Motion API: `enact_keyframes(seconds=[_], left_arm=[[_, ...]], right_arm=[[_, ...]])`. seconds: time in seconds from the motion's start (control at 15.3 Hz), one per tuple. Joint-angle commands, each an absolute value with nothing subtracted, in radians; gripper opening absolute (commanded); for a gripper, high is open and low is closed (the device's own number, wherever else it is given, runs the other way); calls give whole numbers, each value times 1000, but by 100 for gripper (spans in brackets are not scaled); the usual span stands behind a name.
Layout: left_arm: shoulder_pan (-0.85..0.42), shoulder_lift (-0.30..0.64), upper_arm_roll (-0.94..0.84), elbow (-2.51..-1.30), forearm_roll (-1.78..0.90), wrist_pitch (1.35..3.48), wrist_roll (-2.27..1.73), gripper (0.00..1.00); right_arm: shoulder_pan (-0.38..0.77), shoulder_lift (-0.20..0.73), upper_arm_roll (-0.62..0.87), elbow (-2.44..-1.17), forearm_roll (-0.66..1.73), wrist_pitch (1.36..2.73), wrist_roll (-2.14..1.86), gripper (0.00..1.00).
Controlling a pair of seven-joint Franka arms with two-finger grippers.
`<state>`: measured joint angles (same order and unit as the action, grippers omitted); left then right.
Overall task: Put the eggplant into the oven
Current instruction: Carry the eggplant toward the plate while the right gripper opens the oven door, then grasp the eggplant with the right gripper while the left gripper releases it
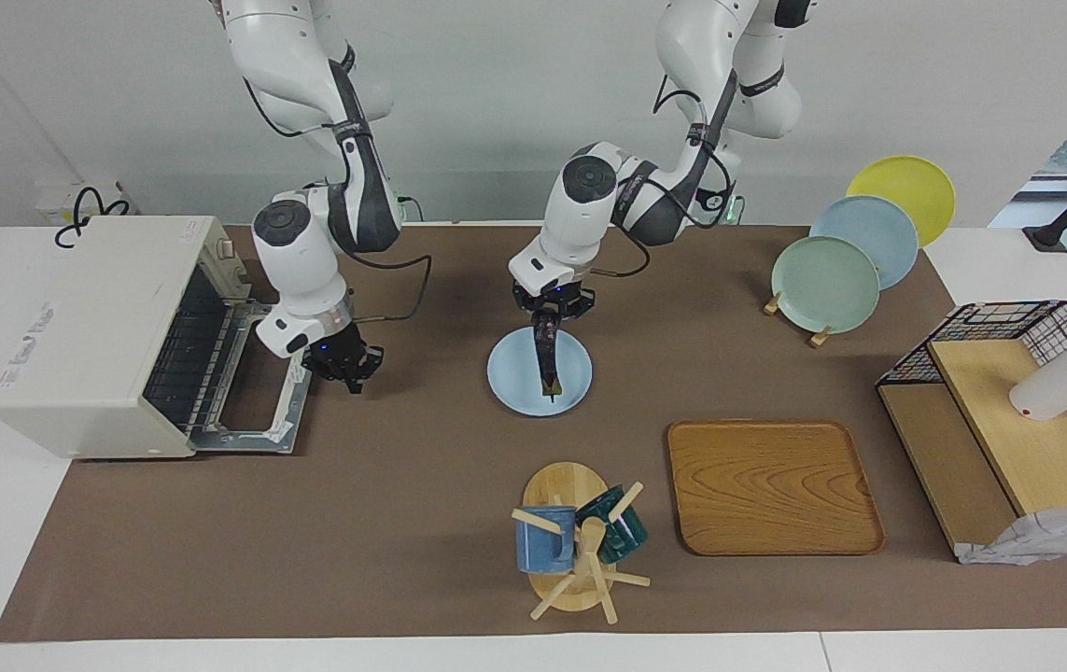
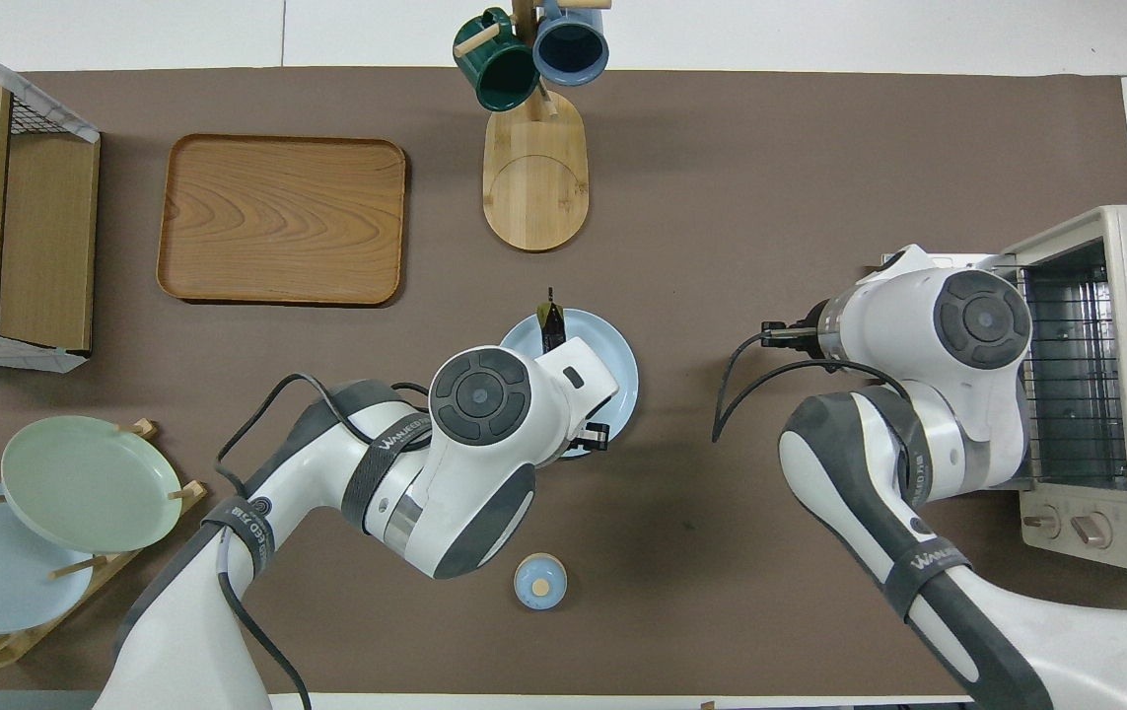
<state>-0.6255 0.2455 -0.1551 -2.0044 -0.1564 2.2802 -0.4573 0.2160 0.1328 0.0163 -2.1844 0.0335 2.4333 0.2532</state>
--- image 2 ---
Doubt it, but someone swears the dark purple eggplant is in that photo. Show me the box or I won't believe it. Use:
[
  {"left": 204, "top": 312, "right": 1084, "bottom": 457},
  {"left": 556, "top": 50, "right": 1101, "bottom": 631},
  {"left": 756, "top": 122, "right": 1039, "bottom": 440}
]
[{"left": 536, "top": 288, "right": 569, "bottom": 354}]

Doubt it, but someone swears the small blue lid wooden knob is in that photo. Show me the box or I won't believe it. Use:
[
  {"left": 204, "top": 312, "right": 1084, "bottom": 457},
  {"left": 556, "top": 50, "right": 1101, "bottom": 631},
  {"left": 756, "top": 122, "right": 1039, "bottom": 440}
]
[{"left": 513, "top": 553, "right": 569, "bottom": 611}]

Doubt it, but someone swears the wooden mug tree stand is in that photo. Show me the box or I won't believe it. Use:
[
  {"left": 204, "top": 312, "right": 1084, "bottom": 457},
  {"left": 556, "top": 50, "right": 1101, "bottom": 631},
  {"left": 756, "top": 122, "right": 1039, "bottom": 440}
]
[{"left": 453, "top": 0, "right": 613, "bottom": 252}]

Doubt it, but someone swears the brown table mat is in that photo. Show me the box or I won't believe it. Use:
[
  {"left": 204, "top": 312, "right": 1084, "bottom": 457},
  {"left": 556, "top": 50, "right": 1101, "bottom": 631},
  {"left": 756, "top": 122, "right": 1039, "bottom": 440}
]
[{"left": 0, "top": 67, "right": 1127, "bottom": 696}]

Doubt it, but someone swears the dark green mug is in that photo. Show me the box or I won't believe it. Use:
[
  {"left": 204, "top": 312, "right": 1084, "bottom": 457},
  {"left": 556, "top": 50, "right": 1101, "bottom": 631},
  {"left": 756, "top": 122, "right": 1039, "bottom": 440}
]
[{"left": 453, "top": 8, "right": 541, "bottom": 112}]

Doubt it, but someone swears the wooden serving tray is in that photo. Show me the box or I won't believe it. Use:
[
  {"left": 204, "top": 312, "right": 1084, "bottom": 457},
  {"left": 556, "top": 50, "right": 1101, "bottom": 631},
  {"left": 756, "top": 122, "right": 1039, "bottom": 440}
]
[{"left": 156, "top": 133, "right": 407, "bottom": 307}]

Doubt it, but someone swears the blue mug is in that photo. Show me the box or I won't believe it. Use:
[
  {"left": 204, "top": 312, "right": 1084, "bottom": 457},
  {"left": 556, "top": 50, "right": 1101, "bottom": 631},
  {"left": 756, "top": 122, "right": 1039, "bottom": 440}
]
[{"left": 531, "top": 0, "right": 610, "bottom": 87}]

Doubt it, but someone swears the wooden plate rack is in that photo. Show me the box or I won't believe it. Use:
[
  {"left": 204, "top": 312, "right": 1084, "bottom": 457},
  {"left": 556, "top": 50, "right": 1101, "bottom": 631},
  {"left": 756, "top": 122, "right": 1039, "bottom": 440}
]
[{"left": 0, "top": 419, "right": 209, "bottom": 676}]

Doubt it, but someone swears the pale green plate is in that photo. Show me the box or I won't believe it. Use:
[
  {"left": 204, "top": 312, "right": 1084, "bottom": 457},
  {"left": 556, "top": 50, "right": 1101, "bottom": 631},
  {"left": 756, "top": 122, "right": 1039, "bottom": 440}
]
[{"left": 0, "top": 415, "right": 183, "bottom": 554}]

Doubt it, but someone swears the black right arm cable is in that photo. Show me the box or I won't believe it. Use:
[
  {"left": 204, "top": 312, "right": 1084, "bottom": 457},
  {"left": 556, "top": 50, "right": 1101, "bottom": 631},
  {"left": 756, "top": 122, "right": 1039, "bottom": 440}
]
[{"left": 711, "top": 320, "right": 909, "bottom": 445}]

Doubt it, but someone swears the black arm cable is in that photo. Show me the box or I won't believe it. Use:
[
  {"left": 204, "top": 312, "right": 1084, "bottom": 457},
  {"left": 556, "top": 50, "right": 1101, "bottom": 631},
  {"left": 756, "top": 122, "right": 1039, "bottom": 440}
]
[
  {"left": 216, "top": 373, "right": 431, "bottom": 710},
  {"left": 711, "top": 320, "right": 909, "bottom": 445}
]

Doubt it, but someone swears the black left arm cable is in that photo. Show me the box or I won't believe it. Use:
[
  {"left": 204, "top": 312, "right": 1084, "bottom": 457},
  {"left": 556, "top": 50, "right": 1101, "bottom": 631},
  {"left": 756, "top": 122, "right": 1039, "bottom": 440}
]
[{"left": 216, "top": 373, "right": 431, "bottom": 710}]

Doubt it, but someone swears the wire mesh shelf frame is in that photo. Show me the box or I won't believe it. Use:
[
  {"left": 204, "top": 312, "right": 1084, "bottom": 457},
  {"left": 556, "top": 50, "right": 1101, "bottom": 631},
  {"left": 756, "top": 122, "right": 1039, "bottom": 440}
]
[{"left": 0, "top": 22, "right": 101, "bottom": 374}]

